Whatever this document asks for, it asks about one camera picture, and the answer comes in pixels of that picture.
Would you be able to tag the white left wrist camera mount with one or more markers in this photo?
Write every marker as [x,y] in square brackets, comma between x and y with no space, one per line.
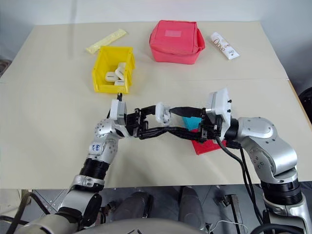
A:
[117,111]

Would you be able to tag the yellow plastic bin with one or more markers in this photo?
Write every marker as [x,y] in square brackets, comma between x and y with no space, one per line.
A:
[107,58]

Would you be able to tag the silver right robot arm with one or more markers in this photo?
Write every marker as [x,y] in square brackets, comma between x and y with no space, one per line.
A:
[265,143]

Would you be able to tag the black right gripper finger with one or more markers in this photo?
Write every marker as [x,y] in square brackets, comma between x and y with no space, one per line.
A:
[186,111]
[189,137]

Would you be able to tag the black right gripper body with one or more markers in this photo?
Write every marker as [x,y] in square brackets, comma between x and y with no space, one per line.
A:
[209,128]

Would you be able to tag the pale yellow sachet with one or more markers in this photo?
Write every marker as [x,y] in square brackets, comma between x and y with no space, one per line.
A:
[106,40]

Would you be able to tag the cyan flat card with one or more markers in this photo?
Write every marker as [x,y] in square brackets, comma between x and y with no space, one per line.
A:
[192,123]

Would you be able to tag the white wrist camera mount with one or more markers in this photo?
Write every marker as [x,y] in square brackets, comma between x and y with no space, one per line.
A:
[117,111]
[220,104]

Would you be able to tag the red fabric pouch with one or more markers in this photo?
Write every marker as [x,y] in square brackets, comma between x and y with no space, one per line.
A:
[174,41]

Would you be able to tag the metal table frame bracket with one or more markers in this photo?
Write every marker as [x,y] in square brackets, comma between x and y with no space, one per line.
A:
[234,209]

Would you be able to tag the dark rounded robot leg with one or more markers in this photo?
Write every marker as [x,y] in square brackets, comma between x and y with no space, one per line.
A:
[134,206]
[191,207]

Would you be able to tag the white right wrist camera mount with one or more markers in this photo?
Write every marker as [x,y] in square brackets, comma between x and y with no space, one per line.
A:
[220,104]

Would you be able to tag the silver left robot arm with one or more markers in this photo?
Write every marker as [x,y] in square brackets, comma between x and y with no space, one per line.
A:
[104,129]

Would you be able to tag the white cosmetic tube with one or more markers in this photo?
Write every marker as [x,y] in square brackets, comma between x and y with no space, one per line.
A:
[224,46]

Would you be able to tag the white earbud case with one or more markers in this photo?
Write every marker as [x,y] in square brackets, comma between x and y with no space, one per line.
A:
[120,69]
[119,83]
[162,113]
[111,76]

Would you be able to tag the red flat packet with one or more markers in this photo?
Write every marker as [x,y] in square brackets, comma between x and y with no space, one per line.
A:
[206,147]

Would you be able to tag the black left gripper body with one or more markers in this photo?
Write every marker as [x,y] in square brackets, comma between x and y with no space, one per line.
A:
[132,124]

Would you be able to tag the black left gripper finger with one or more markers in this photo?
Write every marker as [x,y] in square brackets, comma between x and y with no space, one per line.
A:
[150,109]
[156,132]

